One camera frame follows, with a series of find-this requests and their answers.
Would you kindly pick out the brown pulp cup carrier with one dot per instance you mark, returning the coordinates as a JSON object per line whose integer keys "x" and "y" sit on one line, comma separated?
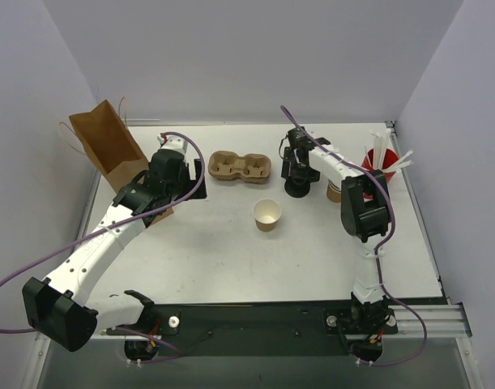
{"x": 229, "y": 166}

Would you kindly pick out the brown paper bag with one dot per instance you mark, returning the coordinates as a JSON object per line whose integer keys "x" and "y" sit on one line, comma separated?
{"x": 109, "y": 145}

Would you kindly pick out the stack of paper cups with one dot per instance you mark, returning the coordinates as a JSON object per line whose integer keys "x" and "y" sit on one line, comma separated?
{"x": 333, "y": 192}

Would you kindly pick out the white wrapped straws bundle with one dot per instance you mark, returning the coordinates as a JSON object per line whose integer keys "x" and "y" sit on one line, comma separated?
{"x": 381, "y": 140}

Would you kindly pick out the aluminium rail frame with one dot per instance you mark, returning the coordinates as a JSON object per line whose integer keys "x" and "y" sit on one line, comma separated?
{"x": 441, "y": 321}

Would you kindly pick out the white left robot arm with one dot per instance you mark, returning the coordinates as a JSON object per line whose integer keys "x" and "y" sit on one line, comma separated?
{"x": 58, "y": 305}

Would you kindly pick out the stack of black lids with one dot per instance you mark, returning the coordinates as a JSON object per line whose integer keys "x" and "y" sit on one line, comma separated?
{"x": 297, "y": 189}

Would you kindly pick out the red plastic cup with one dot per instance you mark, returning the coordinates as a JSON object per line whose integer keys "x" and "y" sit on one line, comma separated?
{"x": 370, "y": 163}

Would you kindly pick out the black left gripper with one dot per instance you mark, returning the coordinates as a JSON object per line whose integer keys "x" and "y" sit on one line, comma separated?
{"x": 197, "y": 178}

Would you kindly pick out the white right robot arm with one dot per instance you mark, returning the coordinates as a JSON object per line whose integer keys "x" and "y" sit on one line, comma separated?
{"x": 365, "y": 210}

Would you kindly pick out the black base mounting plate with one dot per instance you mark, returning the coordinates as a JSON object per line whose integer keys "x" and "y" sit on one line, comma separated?
{"x": 283, "y": 329}

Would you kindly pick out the brown paper coffee cup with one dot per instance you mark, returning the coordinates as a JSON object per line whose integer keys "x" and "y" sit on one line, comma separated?
{"x": 267, "y": 213}

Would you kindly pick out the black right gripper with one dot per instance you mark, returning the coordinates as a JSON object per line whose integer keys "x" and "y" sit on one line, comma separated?
{"x": 297, "y": 173}

